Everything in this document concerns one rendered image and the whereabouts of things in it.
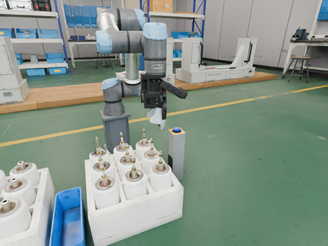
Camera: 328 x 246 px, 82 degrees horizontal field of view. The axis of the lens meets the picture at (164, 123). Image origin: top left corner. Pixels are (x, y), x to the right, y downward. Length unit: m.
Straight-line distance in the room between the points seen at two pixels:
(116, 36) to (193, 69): 2.71
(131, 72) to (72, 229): 0.87
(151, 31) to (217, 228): 0.84
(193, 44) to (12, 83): 2.50
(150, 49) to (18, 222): 0.71
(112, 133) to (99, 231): 0.67
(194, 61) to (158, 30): 2.72
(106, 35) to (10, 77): 2.20
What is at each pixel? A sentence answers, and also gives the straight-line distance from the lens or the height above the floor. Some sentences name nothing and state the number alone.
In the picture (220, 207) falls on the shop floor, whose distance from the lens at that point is 1.07.
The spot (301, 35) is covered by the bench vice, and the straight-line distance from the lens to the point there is 4.96.
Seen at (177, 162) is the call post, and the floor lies 0.13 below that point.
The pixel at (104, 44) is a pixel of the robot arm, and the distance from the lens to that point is 0.71.
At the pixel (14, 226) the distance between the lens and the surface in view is 0.86.
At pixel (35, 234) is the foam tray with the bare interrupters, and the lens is 0.84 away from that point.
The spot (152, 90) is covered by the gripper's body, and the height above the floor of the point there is 0.61.
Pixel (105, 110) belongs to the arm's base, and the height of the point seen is 0.34.
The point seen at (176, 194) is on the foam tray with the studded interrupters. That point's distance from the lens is 0.87.
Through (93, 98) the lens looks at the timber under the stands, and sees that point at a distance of 2.70.
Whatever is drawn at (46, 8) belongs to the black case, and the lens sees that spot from 5.37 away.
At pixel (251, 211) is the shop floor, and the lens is 1.10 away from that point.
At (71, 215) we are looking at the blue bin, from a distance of 1.09.
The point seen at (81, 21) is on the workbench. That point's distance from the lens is 6.67.
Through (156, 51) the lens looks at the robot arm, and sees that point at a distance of 0.63.
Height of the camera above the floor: 0.77
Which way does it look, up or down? 24 degrees down
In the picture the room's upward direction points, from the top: straight up
